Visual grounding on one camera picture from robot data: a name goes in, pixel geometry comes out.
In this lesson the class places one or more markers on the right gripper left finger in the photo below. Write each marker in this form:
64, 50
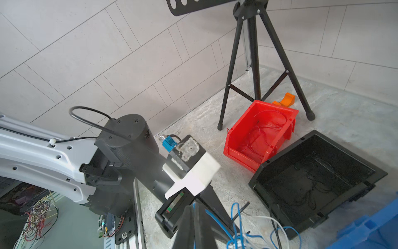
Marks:
185, 238

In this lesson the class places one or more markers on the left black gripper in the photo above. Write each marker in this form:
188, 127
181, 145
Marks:
169, 216

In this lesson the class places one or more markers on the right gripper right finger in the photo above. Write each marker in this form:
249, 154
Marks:
204, 238

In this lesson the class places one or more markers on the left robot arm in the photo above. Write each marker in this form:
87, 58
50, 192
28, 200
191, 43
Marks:
101, 173

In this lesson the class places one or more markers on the red plastic bin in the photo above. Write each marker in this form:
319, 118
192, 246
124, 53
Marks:
259, 134

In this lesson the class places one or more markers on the black plastic bin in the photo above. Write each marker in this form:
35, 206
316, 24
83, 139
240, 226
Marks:
309, 179

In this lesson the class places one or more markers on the orange plastic piece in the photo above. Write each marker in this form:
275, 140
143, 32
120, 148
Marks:
287, 101

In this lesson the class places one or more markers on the black perforated music stand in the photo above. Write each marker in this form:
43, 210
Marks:
246, 12

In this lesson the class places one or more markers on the blue plastic bin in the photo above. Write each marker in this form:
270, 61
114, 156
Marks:
376, 231

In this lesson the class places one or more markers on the aluminium rail frame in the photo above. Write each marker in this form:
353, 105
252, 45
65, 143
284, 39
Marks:
130, 233

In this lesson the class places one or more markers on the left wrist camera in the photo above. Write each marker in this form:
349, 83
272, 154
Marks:
188, 164

